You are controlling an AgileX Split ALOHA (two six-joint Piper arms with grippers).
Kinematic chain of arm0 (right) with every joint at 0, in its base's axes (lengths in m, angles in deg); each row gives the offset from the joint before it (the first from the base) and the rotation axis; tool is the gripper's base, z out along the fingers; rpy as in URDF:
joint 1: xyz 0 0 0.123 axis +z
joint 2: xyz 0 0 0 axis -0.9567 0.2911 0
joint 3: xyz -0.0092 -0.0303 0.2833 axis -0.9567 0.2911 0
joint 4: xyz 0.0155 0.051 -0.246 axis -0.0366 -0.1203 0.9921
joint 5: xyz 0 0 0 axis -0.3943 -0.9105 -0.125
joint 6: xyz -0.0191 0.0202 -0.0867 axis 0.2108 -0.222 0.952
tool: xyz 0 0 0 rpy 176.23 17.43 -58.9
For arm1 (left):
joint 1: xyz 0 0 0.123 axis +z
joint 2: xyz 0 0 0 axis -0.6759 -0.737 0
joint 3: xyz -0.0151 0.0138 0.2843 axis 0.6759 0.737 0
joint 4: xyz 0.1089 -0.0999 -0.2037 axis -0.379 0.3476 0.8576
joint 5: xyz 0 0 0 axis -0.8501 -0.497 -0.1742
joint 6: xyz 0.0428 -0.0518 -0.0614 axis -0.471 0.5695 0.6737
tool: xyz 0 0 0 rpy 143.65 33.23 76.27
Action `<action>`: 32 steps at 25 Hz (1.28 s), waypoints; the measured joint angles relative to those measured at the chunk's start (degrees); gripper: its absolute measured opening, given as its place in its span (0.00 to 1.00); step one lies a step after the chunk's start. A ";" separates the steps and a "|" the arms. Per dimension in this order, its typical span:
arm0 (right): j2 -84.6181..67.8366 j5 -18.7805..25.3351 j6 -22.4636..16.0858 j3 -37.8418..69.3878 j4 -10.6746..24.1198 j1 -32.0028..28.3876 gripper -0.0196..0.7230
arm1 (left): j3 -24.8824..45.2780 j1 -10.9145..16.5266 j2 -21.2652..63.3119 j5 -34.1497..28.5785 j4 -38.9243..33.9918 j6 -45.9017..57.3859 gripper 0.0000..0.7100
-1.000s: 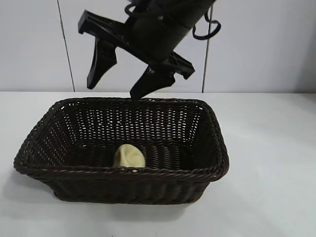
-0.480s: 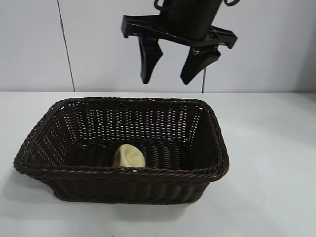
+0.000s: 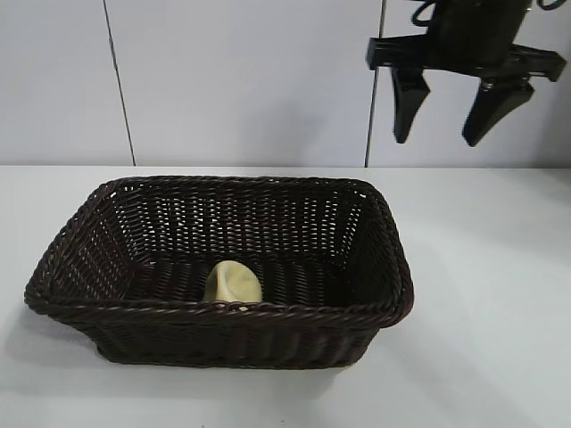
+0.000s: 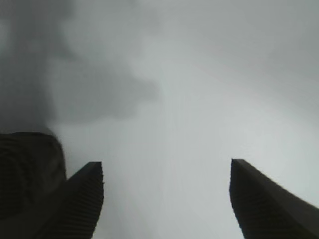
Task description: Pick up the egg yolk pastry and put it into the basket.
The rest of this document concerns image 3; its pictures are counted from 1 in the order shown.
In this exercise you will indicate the dark brown wicker basket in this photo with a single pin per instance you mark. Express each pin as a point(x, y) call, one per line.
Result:
point(134, 276)

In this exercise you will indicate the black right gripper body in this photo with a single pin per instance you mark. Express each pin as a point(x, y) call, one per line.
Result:
point(473, 35)

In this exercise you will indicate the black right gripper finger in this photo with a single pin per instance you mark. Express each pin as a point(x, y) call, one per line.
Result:
point(408, 107)
point(490, 111)

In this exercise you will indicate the pale yellow egg yolk pastry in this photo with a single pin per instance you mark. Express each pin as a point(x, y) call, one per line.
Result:
point(234, 285)

